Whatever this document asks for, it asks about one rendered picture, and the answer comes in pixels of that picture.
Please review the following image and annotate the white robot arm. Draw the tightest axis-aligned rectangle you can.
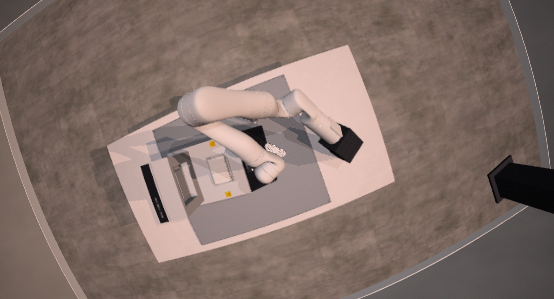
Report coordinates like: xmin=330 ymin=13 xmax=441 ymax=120
xmin=177 ymin=86 xmax=343 ymax=184

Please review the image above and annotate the dark grey benchtop machine with lid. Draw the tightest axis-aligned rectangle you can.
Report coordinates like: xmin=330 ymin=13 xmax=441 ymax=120
xmin=136 ymin=140 xmax=270 ymax=225

